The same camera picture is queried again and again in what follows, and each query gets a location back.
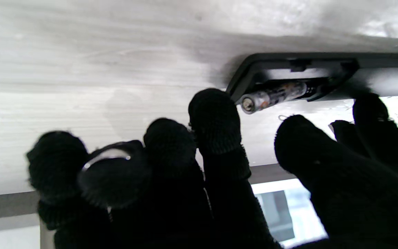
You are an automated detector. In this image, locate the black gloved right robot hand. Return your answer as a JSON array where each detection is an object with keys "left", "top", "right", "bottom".
[{"left": 26, "top": 88, "right": 398, "bottom": 249}]

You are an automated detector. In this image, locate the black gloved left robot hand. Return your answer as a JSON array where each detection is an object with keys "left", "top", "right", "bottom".
[{"left": 330, "top": 93, "right": 398, "bottom": 166}]

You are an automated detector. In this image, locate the black remote control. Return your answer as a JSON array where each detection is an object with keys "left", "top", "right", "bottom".
[{"left": 226, "top": 52, "right": 398, "bottom": 104}]

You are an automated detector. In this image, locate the long dark low ledge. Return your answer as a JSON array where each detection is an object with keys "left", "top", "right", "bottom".
[{"left": 249, "top": 164, "right": 298, "bottom": 184}]

